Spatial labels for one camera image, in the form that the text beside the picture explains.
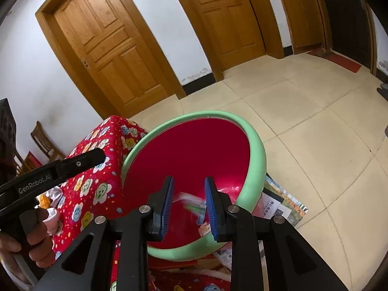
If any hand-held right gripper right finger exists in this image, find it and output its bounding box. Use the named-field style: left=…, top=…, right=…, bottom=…
left=204, top=177, right=349, bottom=291

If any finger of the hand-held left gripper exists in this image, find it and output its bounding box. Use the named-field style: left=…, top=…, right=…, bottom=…
left=60, top=148, right=106, bottom=178

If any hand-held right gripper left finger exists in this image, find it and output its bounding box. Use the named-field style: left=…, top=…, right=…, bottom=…
left=32, top=176, right=175, bottom=291

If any white blue printed wrapper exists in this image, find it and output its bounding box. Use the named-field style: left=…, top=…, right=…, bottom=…
left=179, top=192, right=210, bottom=225

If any white tissue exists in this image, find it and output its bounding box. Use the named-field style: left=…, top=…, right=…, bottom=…
left=45, top=208, right=60, bottom=236

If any red basin with green rim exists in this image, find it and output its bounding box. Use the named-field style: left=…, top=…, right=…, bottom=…
left=121, top=111, right=267, bottom=262

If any person's left forearm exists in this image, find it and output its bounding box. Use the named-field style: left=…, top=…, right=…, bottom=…
left=0, top=256, right=32, bottom=288

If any person's left hand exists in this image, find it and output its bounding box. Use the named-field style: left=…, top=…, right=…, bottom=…
left=0, top=210, right=57, bottom=269

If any red floral tablecloth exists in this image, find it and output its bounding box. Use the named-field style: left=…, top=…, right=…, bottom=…
left=50, top=115, right=234, bottom=291

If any wooden chair with red cushion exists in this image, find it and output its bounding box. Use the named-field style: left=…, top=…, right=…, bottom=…
left=18, top=151, right=43, bottom=175

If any white printed paper sheet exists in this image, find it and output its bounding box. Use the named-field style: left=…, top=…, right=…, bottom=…
left=212, top=242, right=264, bottom=270

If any dark wooden cabinet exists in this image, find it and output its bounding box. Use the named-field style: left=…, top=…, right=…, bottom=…
left=0, top=98, right=17, bottom=166

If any colourful printed leaflet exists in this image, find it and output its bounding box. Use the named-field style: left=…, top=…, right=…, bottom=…
left=254, top=174, right=309, bottom=228

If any wooden panel door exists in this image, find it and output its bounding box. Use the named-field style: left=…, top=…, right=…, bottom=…
left=35, top=0, right=187, bottom=119

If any red doormat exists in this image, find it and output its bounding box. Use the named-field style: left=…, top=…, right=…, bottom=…
left=306, top=50, right=363, bottom=73

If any narrow wooden door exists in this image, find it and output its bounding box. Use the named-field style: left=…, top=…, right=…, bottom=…
left=277, top=0, right=326, bottom=56

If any dark open doorway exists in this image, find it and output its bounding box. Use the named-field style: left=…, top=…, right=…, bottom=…
left=315, top=0, right=377, bottom=76

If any wooden door with metal handle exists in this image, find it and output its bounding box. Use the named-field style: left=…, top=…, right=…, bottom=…
left=165, top=0, right=284, bottom=81

